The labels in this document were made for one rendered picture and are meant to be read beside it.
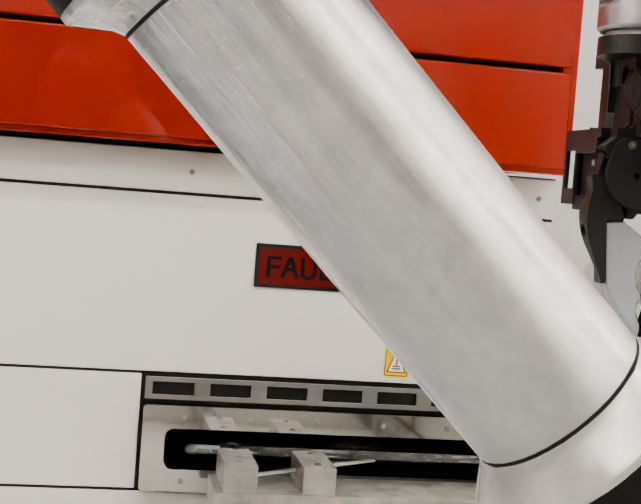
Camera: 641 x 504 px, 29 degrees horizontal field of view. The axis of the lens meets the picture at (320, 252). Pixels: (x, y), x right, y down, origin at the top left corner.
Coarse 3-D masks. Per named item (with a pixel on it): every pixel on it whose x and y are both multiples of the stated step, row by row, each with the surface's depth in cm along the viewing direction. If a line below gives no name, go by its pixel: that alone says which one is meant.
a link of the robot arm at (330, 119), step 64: (64, 0) 47; (128, 0) 47; (192, 0) 47; (256, 0) 47; (320, 0) 48; (192, 64) 48; (256, 64) 47; (320, 64) 47; (384, 64) 49; (256, 128) 48; (320, 128) 48; (384, 128) 48; (448, 128) 50; (320, 192) 49; (384, 192) 48; (448, 192) 49; (512, 192) 51; (320, 256) 51; (384, 256) 49; (448, 256) 49; (512, 256) 50; (384, 320) 51; (448, 320) 50; (512, 320) 50; (576, 320) 51; (448, 384) 51; (512, 384) 50; (576, 384) 50; (640, 384) 51; (512, 448) 52; (576, 448) 51; (640, 448) 50
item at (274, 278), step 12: (264, 252) 138; (276, 252) 138; (288, 252) 138; (300, 252) 138; (264, 264) 138; (276, 264) 138; (288, 264) 138; (300, 264) 138; (312, 264) 139; (264, 276) 138; (276, 276) 138; (288, 276) 138; (300, 276) 139; (312, 276) 139; (324, 276) 139
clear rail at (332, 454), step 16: (192, 448) 136; (208, 448) 136; (256, 448) 137; (272, 448) 138; (288, 448) 138; (304, 448) 138; (320, 448) 139; (336, 448) 139; (448, 464) 141; (464, 464) 142
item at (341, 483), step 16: (208, 480) 132; (272, 480) 132; (288, 480) 132; (336, 480) 134; (352, 480) 134; (368, 480) 135; (384, 480) 136; (400, 480) 136; (208, 496) 130; (224, 496) 125; (240, 496) 125; (256, 496) 125; (272, 496) 126; (288, 496) 126; (304, 496) 126; (320, 496) 127; (336, 496) 127; (352, 496) 127; (368, 496) 128; (384, 496) 128; (400, 496) 129; (416, 496) 129; (432, 496) 130; (448, 496) 131; (464, 496) 131
